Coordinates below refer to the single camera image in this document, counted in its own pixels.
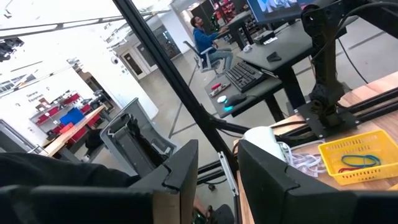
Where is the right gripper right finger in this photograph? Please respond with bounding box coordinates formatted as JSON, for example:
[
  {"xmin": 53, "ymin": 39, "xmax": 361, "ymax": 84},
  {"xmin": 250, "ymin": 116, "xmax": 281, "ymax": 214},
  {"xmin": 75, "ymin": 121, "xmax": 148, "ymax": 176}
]
[{"xmin": 238, "ymin": 139, "xmax": 398, "ymax": 224}]

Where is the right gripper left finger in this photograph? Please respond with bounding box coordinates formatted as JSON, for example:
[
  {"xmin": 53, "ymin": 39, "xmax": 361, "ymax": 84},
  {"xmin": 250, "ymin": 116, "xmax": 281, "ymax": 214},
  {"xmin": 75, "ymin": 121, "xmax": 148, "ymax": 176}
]
[{"xmin": 0, "ymin": 139, "xmax": 200, "ymax": 224}]

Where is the red rubber band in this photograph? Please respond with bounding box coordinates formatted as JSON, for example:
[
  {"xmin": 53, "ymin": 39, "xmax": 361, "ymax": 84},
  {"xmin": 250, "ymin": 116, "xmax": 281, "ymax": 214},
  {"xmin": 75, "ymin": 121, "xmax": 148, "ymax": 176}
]
[{"xmin": 337, "ymin": 167, "xmax": 363, "ymax": 174}]

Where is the black small desk device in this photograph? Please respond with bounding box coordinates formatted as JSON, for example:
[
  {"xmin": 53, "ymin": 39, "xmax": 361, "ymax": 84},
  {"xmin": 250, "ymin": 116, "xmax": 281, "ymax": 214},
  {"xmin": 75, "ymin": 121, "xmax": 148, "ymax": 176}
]
[{"xmin": 266, "ymin": 50, "xmax": 283, "ymax": 63}]

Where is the grey computer desk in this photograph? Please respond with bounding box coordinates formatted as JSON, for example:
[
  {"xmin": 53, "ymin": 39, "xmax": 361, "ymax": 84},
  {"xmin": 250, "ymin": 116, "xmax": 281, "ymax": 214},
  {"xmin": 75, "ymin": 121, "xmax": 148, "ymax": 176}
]
[{"xmin": 203, "ymin": 11, "xmax": 360, "ymax": 123}]

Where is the black box on desk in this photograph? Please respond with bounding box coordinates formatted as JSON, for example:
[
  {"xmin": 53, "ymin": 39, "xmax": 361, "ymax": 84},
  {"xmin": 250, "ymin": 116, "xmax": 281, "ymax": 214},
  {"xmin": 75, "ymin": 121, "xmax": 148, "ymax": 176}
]
[{"xmin": 252, "ymin": 30, "xmax": 277, "ymax": 45}]

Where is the grey office chair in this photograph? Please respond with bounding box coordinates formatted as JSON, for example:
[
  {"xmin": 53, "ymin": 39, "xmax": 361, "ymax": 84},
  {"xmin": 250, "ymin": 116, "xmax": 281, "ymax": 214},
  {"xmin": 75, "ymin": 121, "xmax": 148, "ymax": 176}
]
[{"xmin": 182, "ymin": 40, "xmax": 224, "ymax": 75}]

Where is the black rounded bulky object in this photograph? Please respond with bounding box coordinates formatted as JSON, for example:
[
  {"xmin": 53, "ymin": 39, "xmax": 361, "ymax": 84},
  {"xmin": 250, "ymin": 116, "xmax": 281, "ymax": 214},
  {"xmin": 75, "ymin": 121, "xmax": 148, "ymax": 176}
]
[{"xmin": 0, "ymin": 151, "xmax": 141, "ymax": 189}]

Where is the white cylindrical canister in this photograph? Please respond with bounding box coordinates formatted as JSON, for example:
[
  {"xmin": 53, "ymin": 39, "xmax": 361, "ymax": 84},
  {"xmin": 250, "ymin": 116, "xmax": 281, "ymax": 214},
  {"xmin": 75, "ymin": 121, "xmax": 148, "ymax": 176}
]
[{"xmin": 243, "ymin": 126, "xmax": 285, "ymax": 162}]

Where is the grey plastic chair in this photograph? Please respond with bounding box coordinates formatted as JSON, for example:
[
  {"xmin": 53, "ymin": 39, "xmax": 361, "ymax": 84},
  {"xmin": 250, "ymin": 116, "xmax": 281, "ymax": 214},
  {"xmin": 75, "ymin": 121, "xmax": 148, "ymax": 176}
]
[{"xmin": 98, "ymin": 97, "xmax": 177, "ymax": 177}]

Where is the yellow plastic basket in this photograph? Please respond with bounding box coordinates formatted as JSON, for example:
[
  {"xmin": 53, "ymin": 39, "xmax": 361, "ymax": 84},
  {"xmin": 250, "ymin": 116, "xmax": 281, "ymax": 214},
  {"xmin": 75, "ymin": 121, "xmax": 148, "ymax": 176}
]
[{"xmin": 317, "ymin": 129, "xmax": 398, "ymax": 187}]

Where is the blue storage bin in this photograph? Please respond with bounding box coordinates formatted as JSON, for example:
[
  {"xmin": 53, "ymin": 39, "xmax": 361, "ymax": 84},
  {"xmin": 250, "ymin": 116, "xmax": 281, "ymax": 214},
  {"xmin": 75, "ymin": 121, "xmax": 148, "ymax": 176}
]
[{"xmin": 58, "ymin": 107, "xmax": 86, "ymax": 126}]

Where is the shelf with red bins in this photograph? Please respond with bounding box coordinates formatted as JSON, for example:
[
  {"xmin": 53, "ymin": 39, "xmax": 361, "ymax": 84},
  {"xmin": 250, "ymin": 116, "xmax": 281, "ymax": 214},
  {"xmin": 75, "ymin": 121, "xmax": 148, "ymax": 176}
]
[{"xmin": 29, "ymin": 91, "xmax": 103, "ymax": 147}]

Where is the black computer mouse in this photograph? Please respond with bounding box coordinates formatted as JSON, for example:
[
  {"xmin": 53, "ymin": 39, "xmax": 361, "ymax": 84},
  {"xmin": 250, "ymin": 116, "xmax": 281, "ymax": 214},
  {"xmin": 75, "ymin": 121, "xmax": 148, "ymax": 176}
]
[{"xmin": 223, "ymin": 92, "xmax": 248, "ymax": 112}]

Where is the black computer keyboard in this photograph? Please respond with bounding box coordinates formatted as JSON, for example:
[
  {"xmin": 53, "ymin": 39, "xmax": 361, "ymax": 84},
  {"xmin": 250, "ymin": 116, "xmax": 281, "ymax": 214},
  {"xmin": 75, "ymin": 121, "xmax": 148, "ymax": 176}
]
[{"xmin": 224, "ymin": 61, "xmax": 267, "ymax": 93}]

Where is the person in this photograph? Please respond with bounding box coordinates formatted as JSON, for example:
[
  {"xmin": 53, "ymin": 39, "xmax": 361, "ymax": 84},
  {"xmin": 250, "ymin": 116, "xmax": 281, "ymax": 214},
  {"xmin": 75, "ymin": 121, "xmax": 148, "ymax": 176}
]
[{"xmin": 190, "ymin": 16, "xmax": 234, "ymax": 71}]

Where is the computer monitor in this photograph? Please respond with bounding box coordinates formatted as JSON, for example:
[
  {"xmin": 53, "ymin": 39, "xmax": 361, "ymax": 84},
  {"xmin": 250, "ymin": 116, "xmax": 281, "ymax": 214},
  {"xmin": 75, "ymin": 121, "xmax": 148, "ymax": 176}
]
[{"xmin": 246, "ymin": 0, "xmax": 317, "ymax": 26}]

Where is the white coiled cable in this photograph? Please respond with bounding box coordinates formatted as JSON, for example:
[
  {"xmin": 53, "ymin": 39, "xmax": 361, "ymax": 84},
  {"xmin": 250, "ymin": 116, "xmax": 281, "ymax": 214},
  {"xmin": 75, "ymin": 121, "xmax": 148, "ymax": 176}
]
[{"xmin": 276, "ymin": 141, "xmax": 327, "ymax": 178}]

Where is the red handled tool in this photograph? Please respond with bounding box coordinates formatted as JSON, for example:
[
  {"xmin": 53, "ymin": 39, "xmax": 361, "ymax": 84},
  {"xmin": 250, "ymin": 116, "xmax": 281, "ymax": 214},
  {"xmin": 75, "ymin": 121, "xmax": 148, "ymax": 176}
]
[{"xmin": 208, "ymin": 82, "xmax": 233, "ymax": 98}]

